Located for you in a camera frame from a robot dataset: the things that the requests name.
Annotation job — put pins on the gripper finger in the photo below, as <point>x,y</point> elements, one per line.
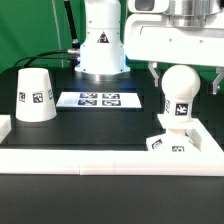
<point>152,66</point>
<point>214,86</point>

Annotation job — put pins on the white lamp base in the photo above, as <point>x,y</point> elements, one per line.
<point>175,138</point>

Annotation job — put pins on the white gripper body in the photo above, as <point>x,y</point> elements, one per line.
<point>176,31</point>

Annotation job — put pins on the white U-shaped frame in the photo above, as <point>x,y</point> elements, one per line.
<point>172,157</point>

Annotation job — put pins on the white marker sheet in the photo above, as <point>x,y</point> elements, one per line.
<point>98,100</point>

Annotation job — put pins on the white lamp shade cone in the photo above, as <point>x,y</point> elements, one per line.
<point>35,101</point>

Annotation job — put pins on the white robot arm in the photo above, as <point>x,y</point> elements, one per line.
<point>102,55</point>

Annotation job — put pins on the white lamp bulb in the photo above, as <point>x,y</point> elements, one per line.
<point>180,84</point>

